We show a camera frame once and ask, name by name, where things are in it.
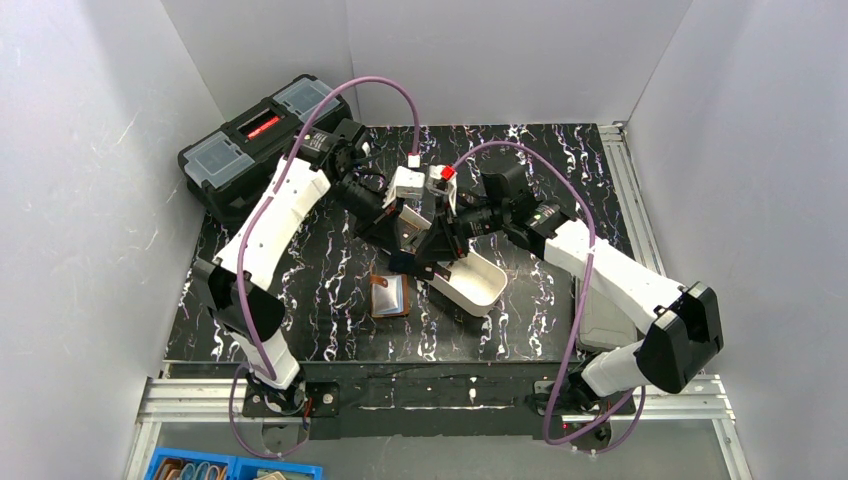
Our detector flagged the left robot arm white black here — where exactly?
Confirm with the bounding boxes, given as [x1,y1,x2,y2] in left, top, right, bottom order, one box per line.
[193,119,403,390]

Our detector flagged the brown leather card holder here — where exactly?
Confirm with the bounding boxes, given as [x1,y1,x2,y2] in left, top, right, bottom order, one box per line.
[369,273,411,318]

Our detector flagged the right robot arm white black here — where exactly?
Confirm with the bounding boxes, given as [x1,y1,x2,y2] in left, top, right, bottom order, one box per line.
[394,165,724,409]

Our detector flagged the aluminium frame rail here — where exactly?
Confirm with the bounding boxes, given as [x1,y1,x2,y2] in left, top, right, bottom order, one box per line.
[125,123,753,480]

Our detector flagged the blue plastic bin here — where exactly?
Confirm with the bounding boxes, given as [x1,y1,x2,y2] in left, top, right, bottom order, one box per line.
[140,447,323,479]

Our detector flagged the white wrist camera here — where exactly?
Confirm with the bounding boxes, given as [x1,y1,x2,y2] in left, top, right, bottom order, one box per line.
[425,165,458,214]
[383,153,427,208]

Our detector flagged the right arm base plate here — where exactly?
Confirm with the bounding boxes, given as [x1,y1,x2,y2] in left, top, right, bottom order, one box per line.
[523,379,624,417]

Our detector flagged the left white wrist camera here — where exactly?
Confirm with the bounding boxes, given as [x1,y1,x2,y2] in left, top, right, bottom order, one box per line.
[383,153,427,208]

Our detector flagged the black VIP card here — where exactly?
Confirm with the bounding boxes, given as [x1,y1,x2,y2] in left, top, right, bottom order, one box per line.
[388,251,416,274]

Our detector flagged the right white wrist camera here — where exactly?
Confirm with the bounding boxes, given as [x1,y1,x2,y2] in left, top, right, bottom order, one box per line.
[425,165,458,214]

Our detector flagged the white oblong tray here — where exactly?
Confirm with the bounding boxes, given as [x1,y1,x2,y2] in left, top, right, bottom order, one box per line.
[418,213,508,317]

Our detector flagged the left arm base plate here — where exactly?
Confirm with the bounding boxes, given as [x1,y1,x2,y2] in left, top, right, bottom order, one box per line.
[240,382,340,419]

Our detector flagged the black toolbox clear lids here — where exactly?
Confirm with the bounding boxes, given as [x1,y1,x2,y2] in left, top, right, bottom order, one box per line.
[177,74,331,230]

